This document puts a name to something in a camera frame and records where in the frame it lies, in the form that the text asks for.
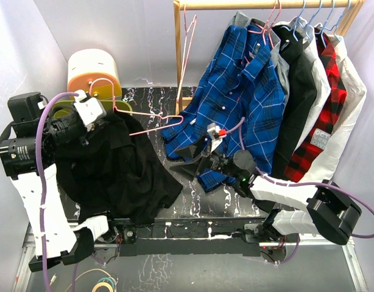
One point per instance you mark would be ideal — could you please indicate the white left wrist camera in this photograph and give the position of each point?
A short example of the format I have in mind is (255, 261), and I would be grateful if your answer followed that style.
(89, 108)

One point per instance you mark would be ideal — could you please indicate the red black plaid shirt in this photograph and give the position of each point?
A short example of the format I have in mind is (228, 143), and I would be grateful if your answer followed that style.
(317, 139)

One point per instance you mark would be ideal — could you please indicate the black hanging shirt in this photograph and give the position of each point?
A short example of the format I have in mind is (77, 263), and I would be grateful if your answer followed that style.
(302, 94)

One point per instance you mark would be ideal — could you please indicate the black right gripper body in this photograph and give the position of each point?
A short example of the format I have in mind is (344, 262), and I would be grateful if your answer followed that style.
(215, 161)

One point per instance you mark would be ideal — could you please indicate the wooden clothes rack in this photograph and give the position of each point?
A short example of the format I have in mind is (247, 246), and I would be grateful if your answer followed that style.
(348, 16)

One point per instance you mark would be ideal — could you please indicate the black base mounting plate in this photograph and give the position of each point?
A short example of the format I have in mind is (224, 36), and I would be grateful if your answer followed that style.
(198, 236)

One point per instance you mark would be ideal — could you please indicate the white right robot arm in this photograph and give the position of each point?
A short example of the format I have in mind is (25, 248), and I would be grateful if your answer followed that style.
(306, 208)

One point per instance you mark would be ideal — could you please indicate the pink wire hanger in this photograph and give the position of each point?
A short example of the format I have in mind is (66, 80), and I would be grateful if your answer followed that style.
(189, 35)
(116, 109)

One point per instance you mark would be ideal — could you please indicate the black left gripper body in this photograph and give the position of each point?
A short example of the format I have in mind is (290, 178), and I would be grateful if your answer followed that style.
(65, 128)

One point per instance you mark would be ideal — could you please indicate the white grey hanging shirt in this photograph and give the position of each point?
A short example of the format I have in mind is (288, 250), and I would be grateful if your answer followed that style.
(318, 73)

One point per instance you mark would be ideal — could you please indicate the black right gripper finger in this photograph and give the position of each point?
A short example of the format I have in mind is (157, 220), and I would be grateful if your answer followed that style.
(194, 150)
(188, 169)

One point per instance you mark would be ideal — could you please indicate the white orange drawer box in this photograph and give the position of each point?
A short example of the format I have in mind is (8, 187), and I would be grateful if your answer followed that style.
(94, 71)

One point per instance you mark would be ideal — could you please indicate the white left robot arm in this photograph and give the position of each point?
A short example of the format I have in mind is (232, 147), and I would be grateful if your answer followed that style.
(27, 151)

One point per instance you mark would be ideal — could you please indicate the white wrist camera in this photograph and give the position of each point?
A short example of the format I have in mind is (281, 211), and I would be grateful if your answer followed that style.
(216, 135)
(89, 108)

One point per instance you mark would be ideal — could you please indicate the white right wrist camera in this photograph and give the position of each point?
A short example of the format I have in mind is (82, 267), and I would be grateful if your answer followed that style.
(216, 135)

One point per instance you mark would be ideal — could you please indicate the pink hanger holding blue shirt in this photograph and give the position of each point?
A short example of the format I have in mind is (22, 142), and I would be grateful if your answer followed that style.
(265, 30)

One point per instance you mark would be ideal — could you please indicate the blue plaid shirt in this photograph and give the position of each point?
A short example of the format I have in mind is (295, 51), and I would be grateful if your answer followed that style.
(240, 85)

